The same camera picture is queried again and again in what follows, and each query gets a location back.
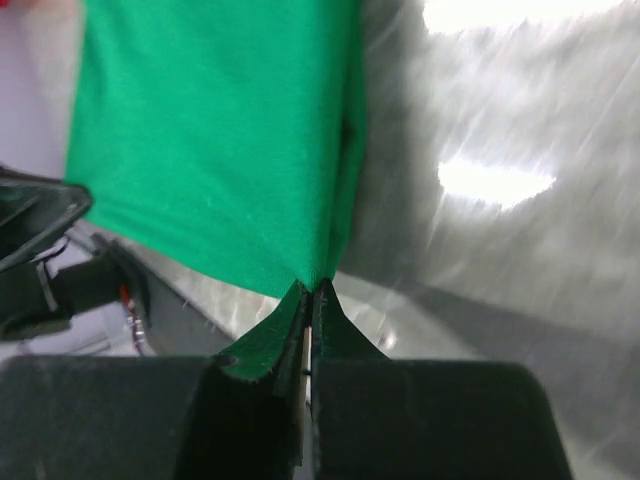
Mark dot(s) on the green t-shirt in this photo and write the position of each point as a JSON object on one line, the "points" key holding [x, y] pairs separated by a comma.
{"points": [[227, 135]]}

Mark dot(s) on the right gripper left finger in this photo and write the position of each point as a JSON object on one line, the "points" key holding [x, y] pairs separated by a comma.
{"points": [[260, 351]]}

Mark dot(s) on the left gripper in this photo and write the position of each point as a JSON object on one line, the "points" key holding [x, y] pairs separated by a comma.
{"points": [[36, 216]]}

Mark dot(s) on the red plastic bin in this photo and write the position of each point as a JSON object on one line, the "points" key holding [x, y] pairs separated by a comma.
{"points": [[23, 3]]}

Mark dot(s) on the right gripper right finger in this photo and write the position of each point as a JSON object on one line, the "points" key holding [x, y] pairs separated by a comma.
{"points": [[333, 335]]}

